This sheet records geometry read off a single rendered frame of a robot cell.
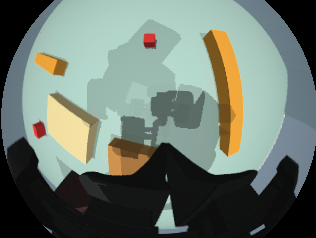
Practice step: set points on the red cube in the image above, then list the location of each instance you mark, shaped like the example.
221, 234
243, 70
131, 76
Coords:
149, 40

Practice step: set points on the red flat bar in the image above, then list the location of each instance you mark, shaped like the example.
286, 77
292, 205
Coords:
39, 129

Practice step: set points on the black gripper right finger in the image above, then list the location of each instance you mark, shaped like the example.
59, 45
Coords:
192, 187

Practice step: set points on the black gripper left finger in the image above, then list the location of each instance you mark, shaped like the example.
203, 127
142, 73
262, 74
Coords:
147, 188

